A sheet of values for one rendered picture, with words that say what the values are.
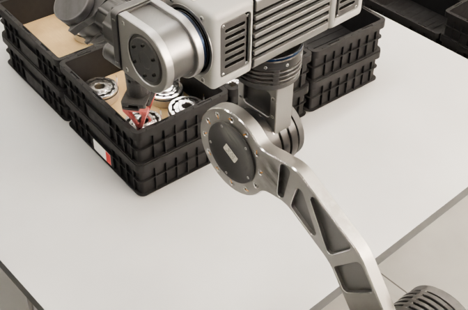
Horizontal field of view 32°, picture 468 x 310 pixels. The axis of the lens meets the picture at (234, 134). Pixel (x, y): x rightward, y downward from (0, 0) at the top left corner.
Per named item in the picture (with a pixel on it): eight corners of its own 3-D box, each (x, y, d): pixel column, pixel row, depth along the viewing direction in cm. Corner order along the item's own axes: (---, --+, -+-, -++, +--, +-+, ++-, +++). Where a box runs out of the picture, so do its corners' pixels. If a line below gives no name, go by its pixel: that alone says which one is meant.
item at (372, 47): (381, 52, 251) (387, 21, 244) (311, 86, 237) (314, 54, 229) (297, 0, 275) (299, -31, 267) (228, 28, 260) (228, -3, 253)
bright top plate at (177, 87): (190, 90, 227) (190, 88, 227) (163, 104, 222) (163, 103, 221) (166, 74, 233) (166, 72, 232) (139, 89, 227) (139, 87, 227)
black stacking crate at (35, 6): (148, 60, 246) (146, 28, 239) (62, 95, 232) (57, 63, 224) (82, 6, 270) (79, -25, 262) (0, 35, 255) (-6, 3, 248)
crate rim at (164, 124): (230, 99, 216) (230, 91, 214) (136, 143, 201) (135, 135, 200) (147, 33, 240) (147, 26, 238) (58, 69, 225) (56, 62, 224)
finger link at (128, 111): (125, 131, 209) (120, 103, 202) (132, 113, 214) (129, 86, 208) (150, 134, 207) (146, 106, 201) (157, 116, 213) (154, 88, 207)
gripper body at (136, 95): (120, 108, 203) (117, 84, 198) (132, 83, 210) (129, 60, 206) (145, 111, 202) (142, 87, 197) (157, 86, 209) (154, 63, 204)
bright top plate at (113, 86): (124, 92, 226) (124, 90, 226) (92, 104, 221) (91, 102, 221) (107, 74, 232) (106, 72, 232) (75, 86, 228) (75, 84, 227)
